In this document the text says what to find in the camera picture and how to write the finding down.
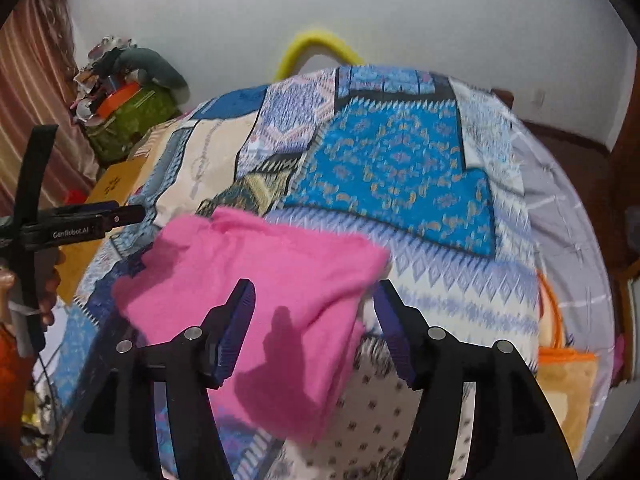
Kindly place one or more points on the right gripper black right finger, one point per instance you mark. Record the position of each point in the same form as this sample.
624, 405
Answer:
515, 434

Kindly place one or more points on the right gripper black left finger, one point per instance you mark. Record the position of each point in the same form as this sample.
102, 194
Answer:
112, 434

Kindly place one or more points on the pink knit cardigan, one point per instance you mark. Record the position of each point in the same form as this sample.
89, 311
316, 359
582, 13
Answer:
297, 354

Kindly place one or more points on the person's left hand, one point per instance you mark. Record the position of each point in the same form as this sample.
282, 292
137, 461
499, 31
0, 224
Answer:
48, 280

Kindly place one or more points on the red box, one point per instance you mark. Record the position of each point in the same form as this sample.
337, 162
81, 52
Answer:
75, 197

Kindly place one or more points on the orange trimmed beige blanket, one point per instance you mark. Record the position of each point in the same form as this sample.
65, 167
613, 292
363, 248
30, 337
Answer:
566, 376

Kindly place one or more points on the green patterned storage bag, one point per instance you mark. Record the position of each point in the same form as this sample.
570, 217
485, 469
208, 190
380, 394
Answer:
113, 140

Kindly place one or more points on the orange box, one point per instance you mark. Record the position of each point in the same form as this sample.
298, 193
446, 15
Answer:
117, 99

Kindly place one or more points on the grey striped bed sheet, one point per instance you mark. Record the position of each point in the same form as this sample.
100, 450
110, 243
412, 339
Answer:
561, 185

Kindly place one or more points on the brown striped curtain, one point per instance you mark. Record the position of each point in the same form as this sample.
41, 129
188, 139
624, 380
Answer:
37, 88

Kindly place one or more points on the blue patchwork patterned bedspread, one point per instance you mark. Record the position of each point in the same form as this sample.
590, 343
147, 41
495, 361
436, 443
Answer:
419, 163

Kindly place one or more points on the yellow curved tube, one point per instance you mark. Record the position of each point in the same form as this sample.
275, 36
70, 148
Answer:
309, 43

